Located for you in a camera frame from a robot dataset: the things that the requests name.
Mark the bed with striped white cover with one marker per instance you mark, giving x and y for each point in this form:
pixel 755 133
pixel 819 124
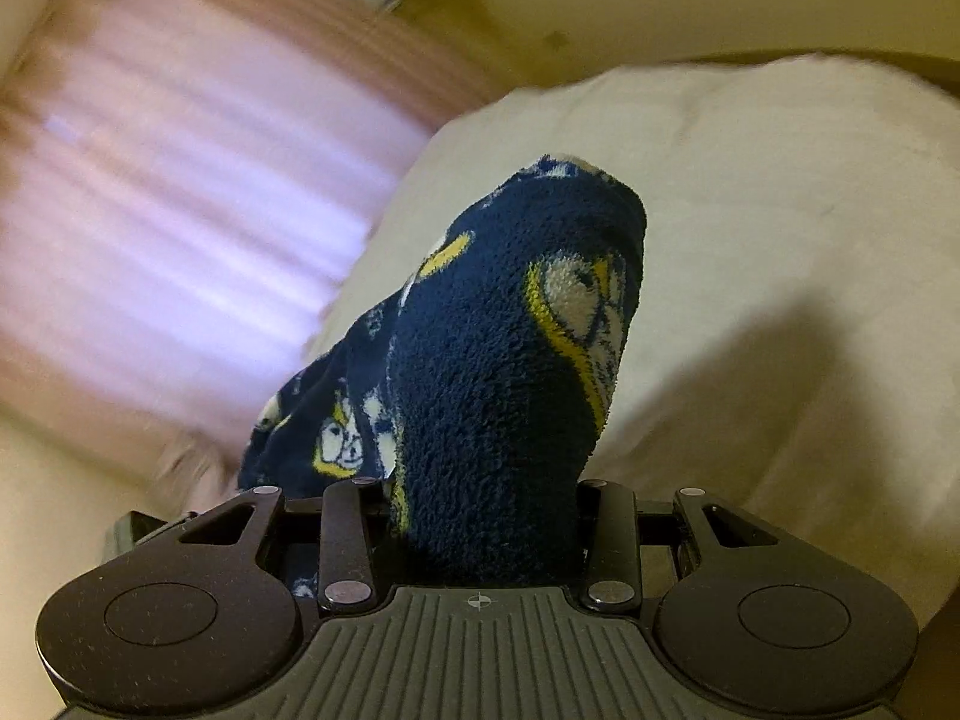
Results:
pixel 787 240

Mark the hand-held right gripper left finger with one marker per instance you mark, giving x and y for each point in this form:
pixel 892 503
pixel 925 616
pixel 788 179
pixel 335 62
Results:
pixel 345 540

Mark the pink curtain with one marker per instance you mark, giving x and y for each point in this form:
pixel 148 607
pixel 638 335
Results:
pixel 187 202

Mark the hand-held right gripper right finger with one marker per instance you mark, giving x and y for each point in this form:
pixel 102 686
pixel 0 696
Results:
pixel 611 540

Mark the navy printed fleece pants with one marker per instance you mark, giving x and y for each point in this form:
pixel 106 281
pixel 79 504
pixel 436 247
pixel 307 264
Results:
pixel 487 360

